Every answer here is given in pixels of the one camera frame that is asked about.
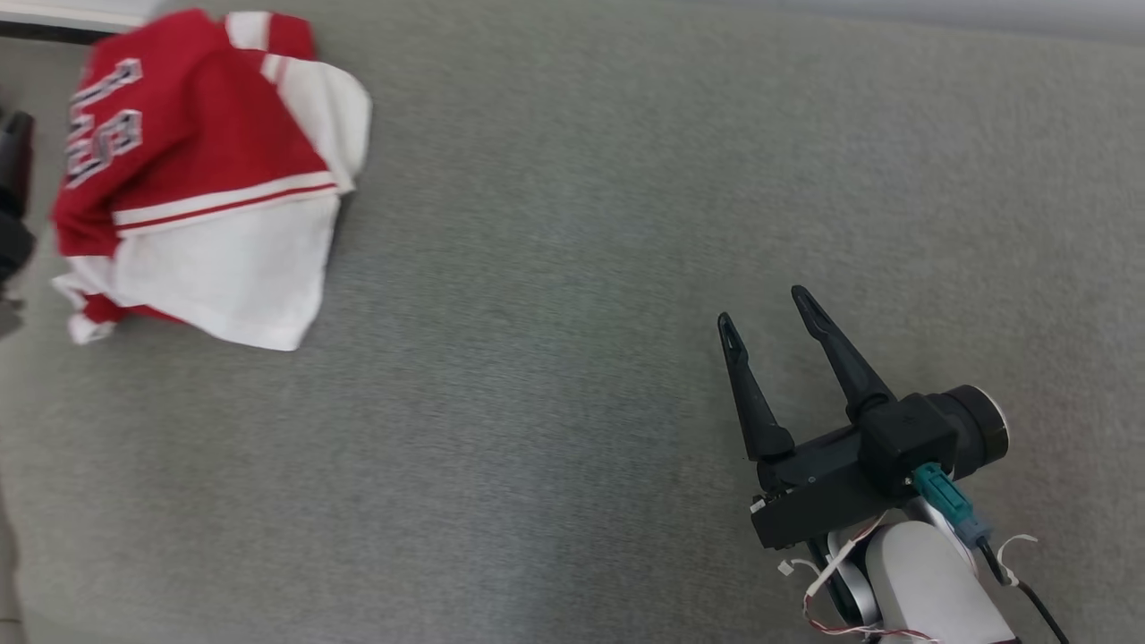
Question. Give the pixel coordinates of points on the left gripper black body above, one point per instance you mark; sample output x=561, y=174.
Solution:
x=13, y=197

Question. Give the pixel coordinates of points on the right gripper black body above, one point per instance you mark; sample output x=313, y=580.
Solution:
x=818, y=487

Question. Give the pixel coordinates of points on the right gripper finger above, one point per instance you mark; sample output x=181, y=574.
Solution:
x=759, y=411
x=845, y=362

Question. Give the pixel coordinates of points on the red and white jersey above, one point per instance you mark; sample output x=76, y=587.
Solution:
x=197, y=134

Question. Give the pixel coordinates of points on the grey fabric sofa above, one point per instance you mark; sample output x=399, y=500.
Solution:
x=555, y=268

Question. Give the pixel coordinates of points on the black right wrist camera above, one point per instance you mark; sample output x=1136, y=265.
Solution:
x=912, y=438

